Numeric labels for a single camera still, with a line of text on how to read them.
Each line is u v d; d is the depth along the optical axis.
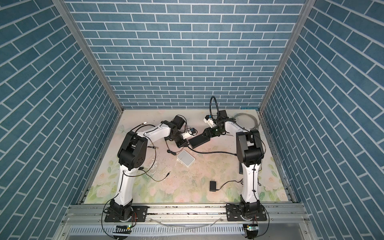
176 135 0.82
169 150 0.96
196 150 0.97
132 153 0.57
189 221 0.73
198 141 0.99
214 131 0.91
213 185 0.83
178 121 0.85
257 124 1.11
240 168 0.87
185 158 0.92
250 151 0.58
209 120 0.94
